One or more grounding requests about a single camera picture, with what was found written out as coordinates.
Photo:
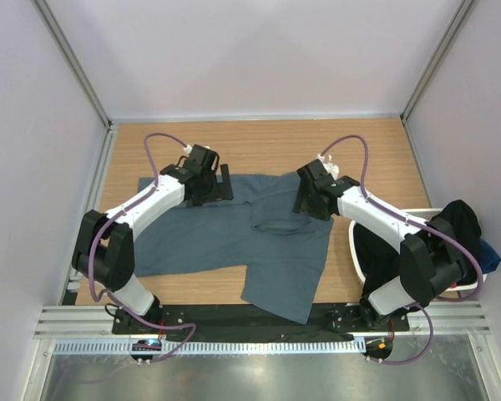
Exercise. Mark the aluminium front frame rail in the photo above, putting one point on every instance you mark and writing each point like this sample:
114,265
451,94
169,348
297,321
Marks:
97,322

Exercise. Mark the aluminium left frame rail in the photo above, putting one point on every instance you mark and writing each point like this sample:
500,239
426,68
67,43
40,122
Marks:
58,35

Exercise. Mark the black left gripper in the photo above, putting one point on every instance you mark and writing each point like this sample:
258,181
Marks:
216,193

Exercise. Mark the white laundry basket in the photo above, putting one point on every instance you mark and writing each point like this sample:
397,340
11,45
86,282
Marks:
423,213

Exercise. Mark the white slotted cable duct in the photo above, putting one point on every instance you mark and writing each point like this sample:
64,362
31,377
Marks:
148,346

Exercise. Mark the black t-shirt in basket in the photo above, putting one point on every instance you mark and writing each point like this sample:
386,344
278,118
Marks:
408,262

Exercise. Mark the aluminium right frame rail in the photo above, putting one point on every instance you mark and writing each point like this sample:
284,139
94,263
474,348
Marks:
459,18

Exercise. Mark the aluminium frame rail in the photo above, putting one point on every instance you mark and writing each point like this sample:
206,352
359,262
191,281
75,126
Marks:
459,18
58,35
97,322

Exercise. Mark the blue garment in basket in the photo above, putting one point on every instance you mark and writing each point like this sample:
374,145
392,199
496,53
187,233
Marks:
490,259

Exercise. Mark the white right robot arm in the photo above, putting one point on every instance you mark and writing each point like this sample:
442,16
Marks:
357,204

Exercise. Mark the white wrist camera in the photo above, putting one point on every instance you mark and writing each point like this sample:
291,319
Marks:
188,148
330,167

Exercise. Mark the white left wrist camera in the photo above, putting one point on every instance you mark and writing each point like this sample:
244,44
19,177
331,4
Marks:
188,148

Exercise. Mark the teal blue t-shirt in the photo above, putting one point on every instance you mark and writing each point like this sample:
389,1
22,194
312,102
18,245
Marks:
284,253

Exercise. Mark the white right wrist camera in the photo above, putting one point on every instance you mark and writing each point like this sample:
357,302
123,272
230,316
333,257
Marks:
330,167

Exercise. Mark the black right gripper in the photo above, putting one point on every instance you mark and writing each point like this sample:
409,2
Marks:
301,205

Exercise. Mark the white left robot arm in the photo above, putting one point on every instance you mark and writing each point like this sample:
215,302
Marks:
104,249

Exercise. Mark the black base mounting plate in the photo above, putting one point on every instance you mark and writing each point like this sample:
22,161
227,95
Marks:
215,320

